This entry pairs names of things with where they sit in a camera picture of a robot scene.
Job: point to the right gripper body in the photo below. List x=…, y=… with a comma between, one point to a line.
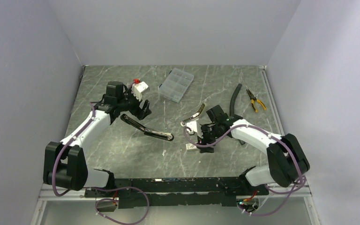
x=209, y=134

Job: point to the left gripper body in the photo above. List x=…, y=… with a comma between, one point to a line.
x=129, y=103

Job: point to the white staple box sleeve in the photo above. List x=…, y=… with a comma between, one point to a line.
x=191, y=147

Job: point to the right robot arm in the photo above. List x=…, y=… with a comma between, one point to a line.
x=287, y=162

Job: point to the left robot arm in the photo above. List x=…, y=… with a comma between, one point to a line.
x=65, y=166

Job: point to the clear plastic organizer box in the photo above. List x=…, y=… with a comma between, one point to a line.
x=175, y=85

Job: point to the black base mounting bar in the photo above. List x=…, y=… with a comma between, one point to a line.
x=225, y=191

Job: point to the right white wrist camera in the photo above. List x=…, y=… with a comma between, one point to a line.
x=192, y=127

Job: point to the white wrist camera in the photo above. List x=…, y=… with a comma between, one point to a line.
x=192, y=127
x=138, y=88

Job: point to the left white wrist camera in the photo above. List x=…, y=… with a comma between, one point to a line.
x=138, y=88

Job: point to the yellow handled pliers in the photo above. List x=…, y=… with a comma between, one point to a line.
x=254, y=100

